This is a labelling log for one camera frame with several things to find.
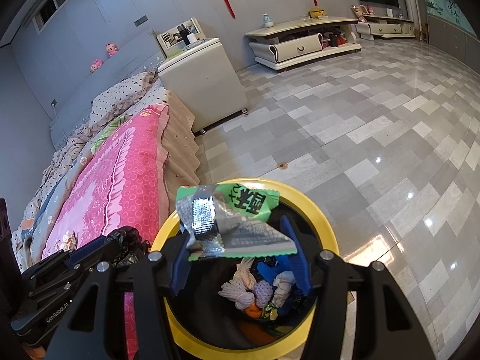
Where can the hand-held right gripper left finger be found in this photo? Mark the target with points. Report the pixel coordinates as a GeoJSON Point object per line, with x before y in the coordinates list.
{"type": "Point", "coordinates": [178, 273]}

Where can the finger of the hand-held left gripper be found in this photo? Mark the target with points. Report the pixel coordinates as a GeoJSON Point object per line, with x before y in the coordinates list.
{"type": "Point", "coordinates": [80, 257]}

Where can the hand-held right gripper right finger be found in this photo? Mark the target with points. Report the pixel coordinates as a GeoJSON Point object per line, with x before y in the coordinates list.
{"type": "Point", "coordinates": [302, 270]}

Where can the blue rubber glove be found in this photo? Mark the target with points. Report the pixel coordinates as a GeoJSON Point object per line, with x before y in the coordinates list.
{"type": "Point", "coordinates": [268, 268]}

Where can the lavender foam fruit net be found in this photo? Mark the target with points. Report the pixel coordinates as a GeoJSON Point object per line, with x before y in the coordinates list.
{"type": "Point", "coordinates": [262, 290]}

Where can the black plastic bag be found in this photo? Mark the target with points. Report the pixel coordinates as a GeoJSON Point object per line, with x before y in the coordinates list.
{"type": "Point", "coordinates": [127, 240]}

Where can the black bin with yellow rim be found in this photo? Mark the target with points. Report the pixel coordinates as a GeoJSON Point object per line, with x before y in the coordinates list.
{"type": "Point", "coordinates": [210, 322]}

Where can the orange peel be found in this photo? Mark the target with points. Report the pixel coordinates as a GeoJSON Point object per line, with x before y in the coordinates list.
{"type": "Point", "coordinates": [253, 312]}

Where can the light green silver snack wrapper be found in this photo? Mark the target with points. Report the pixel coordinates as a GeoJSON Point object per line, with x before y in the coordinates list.
{"type": "Point", "coordinates": [243, 202]}

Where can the pink floral blanket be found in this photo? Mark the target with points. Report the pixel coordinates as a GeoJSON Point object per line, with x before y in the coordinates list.
{"type": "Point", "coordinates": [112, 180]}

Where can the polka dot quilt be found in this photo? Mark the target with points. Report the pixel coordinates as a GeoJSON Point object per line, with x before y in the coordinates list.
{"type": "Point", "coordinates": [71, 146]}

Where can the beige pleated bed skirt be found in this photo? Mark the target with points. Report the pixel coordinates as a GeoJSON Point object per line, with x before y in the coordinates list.
{"type": "Point", "coordinates": [180, 150]}

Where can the light green floral cloth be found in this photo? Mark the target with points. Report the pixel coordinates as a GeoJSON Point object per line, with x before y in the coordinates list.
{"type": "Point", "coordinates": [108, 135]}

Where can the grey bed headboard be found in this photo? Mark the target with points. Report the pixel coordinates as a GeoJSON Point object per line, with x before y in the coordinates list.
{"type": "Point", "coordinates": [75, 97]}

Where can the polka dot pillow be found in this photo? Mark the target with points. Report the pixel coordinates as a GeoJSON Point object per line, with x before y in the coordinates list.
{"type": "Point", "coordinates": [120, 93]}

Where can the polka dot bed sheet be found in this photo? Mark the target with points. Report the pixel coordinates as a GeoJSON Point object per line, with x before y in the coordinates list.
{"type": "Point", "coordinates": [153, 99]}

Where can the pink plush toy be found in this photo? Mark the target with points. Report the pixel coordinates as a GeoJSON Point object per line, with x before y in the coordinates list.
{"type": "Point", "coordinates": [111, 50]}
{"type": "Point", "coordinates": [96, 66]}

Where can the cream nightstand cabinet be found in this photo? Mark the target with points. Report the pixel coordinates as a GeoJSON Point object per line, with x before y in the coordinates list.
{"type": "Point", "coordinates": [202, 82]}

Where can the cream TV stand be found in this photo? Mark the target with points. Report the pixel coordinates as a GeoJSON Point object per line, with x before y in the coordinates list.
{"type": "Point", "coordinates": [296, 48]}

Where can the white cup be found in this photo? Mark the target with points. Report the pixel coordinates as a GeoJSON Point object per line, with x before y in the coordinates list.
{"type": "Point", "coordinates": [192, 39]}

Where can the white picture box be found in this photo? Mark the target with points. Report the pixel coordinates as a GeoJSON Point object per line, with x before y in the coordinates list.
{"type": "Point", "coordinates": [168, 37]}

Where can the black bottle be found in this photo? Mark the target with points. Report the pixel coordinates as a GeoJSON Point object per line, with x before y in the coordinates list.
{"type": "Point", "coordinates": [184, 35]}

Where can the white spray bottle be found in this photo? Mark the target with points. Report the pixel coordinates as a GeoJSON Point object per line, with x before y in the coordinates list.
{"type": "Point", "coordinates": [268, 21]}

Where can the cream television stand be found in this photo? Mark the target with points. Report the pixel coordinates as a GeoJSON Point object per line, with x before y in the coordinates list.
{"type": "Point", "coordinates": [386, 28]}

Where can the yellow pot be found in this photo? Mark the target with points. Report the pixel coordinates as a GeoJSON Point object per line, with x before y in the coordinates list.
{"type": "Point", "coordinates": [317, 13]}

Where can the pink toys on stand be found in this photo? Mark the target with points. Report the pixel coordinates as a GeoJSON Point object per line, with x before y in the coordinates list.
{"type": "Point", "coordinates": [362, 11]}

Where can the white standing air conditioner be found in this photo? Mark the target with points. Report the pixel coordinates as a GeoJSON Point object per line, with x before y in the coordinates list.
{"type": "Point", "coordinates": [410, 0]}

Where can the grey wall switch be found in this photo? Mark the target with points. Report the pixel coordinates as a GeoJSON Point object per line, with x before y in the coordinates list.
{"type": "Point", "coordinates": [140, 21]}

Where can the small wall window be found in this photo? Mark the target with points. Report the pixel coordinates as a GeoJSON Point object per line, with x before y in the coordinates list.
{"type": "Point", "coordinates": [56, 2]}

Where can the framed wall painting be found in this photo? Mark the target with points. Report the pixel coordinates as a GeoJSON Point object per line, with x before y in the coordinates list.
{"type": "Point", "coordinates": [446, 7]}

